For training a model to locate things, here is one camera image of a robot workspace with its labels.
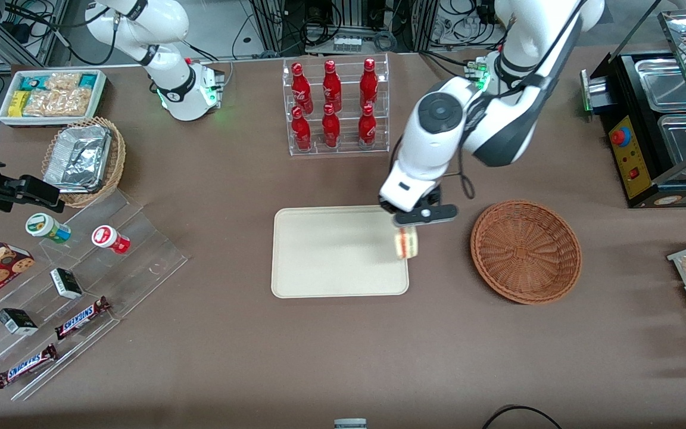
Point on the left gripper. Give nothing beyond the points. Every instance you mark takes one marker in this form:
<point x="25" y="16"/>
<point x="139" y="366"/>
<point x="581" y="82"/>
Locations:
<point x="386" y="205"/>

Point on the triangular sandwich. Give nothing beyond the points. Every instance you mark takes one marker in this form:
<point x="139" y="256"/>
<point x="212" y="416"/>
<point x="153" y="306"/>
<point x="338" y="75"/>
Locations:
<point x="407" y="244"/>

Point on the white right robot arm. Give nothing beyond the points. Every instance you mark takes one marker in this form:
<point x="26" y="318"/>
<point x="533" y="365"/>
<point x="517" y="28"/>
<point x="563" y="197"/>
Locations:
<point x="170" y="24"/>

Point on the aluminium foil tray stack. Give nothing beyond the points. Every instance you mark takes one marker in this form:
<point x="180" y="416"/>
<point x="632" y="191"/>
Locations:
<point x="78" y="158"/>

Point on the beige plastic tray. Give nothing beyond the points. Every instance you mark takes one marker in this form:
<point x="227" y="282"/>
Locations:
<point x="337" y="250"/>

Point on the tan wicker basket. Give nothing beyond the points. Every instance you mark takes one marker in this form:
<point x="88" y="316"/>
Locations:
<point x="118" y="158"/>

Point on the brown round wicker basket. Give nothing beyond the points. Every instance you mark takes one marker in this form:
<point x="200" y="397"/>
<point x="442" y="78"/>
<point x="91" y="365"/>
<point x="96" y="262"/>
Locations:
<point x="524" y="253"/>

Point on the green lid yogurt cup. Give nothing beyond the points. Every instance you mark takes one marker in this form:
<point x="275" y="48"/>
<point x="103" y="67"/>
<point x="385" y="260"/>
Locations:
<point x="42" y="225"/>

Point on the white rectangular snack container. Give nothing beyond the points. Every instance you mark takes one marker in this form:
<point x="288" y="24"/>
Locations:
<point x="51" y="121"/>

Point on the yellow snack packet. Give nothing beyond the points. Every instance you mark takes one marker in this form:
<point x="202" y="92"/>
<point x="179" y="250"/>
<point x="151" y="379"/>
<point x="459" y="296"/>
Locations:
<point x="18" y="104"/>

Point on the red lid yogurt cup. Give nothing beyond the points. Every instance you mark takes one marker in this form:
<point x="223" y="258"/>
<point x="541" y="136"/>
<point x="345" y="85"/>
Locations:
<point x="106" y="237"/>

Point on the red cola bottle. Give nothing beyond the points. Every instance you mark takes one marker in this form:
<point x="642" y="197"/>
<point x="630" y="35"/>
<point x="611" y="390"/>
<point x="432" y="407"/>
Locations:
<point x="368" y="86"/>
<point x="301" y="134"/>
<point x="330" y="128"/>
<point x="367" y="128"/>
<point x="331" y="88"/>
<point x="301" y="89"/>

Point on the small dark green box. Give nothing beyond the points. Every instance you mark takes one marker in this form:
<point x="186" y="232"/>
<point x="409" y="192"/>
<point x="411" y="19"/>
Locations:
<point x="66" y="283"/>
<point x="17" y="322"/>

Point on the clear cracker bag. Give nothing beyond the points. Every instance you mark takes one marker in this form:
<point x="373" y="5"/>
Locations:
<point x="63" y="81"/>
<point x="60" y="102"/>

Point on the clear acrylic bottle rack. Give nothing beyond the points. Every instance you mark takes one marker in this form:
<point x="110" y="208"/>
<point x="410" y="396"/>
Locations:
<point x="348" y="128"/>

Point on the teal snack packet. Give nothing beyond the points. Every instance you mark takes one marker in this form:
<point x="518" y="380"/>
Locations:
<point x="88" y="80"/>
<point x="33" y="82"/>

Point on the clear acrylic step display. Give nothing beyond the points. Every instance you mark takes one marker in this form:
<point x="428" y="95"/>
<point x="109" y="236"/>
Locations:
<point x="140" y="262"/>

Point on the Snickers chocolate bar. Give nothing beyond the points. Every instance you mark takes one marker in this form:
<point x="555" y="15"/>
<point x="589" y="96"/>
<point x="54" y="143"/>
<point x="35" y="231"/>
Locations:
<point x="81" y="319"/>
<point x="25" y="366"/>

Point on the white power strip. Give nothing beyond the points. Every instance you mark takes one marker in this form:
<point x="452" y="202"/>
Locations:
<point x="348" y="43"/>

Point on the small grey device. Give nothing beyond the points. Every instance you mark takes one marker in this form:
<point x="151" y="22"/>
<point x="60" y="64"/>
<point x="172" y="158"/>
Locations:
<point x="350" y="423"/>

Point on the black food warmer machine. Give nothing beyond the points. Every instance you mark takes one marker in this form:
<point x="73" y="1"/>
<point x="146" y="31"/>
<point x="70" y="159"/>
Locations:
<point x="635" y="179"/>

